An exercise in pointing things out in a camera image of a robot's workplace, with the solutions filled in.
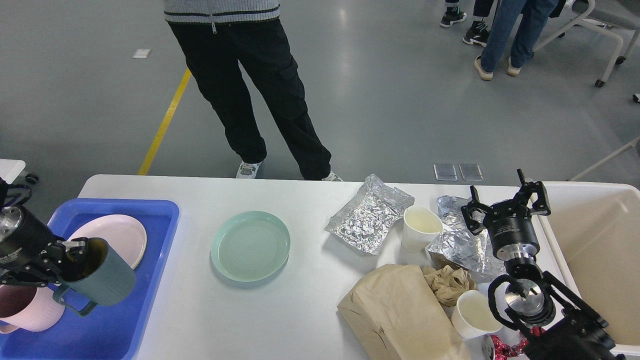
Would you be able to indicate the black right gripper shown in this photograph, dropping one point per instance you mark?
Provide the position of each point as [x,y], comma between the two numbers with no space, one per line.
[509,224]

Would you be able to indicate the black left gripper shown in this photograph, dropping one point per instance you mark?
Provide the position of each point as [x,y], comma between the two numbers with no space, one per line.
[31,255]

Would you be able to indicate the dark teal mug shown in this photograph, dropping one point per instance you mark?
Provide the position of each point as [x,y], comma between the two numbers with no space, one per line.
[99,273]

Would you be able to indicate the pink mug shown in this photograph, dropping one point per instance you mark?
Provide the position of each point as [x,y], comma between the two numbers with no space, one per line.
[29,308]

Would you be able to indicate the mint green plate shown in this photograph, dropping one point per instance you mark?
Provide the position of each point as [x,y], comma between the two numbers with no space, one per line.
[250,246]

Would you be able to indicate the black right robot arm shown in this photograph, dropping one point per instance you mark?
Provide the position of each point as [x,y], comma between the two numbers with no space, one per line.
[556,323]

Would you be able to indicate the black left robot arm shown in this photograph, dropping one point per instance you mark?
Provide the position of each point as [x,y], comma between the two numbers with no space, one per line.
[16,195]

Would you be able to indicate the crumpled foil sheet right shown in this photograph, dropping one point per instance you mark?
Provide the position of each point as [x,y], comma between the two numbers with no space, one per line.
[458,248]

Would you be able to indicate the crumpled foil sheet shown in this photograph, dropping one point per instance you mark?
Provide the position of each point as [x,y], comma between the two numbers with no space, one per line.
[365,221]
[458,248]

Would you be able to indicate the pink plate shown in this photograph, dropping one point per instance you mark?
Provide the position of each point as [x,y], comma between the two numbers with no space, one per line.
[125,234]

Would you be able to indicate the blue plastic tray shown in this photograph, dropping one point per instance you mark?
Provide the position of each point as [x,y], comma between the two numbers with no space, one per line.
[113,332]

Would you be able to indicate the beige plastic bin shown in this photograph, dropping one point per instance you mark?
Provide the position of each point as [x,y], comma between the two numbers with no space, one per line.
[594,231]

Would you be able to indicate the white paper cup upper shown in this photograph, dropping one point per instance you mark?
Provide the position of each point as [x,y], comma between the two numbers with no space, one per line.
[420,227]

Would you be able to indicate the white paper cup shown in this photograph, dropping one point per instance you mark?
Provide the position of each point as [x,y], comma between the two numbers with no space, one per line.
[420,227]
[472,317]

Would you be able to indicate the crumpled brown napkin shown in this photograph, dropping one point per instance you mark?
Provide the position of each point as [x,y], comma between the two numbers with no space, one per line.
[448,284]

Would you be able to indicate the small white side table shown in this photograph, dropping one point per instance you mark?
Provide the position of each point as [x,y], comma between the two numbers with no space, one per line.
[12,169]

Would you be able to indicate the white paper cup lower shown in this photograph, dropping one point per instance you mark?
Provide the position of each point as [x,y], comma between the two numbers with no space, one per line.
[472,317]

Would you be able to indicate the red candy wrapper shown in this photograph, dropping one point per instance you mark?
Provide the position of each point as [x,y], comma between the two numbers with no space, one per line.
[494,348]

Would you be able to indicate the crumpled foil sheet left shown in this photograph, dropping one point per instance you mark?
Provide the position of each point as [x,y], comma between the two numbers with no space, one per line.
[365,221]

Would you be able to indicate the brown paper bag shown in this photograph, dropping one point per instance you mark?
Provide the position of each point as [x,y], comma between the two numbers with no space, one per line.
[396,316]

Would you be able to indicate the person in blue jeans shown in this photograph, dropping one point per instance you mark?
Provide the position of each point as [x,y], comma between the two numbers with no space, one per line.
[535,14]

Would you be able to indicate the white office chair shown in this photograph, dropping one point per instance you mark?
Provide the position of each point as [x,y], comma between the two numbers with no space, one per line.
[602,16]

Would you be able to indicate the person in black trousers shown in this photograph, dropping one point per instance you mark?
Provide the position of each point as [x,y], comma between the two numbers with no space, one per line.
[221,40]

